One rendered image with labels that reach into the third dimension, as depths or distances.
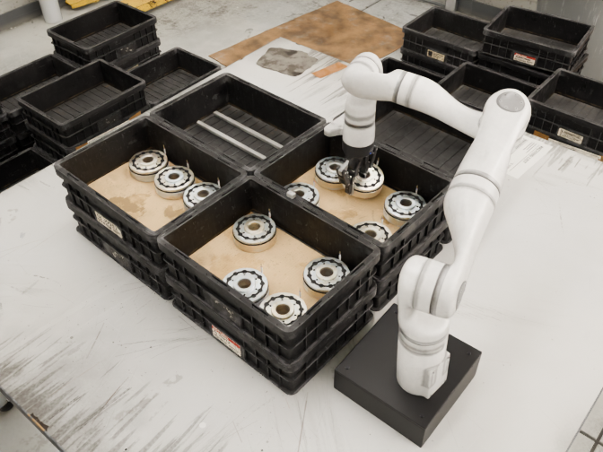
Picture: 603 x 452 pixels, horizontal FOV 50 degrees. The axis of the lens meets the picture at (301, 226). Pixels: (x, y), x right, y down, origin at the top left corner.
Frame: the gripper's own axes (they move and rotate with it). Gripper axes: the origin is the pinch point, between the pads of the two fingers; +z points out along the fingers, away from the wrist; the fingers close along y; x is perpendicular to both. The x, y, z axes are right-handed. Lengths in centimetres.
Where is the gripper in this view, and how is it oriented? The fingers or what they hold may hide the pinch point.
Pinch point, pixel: (355, 183)
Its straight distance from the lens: 163.2
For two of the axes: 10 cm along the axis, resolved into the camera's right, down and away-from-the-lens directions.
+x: -7.5, -4.6, 4.8
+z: 0.1, 7.1, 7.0
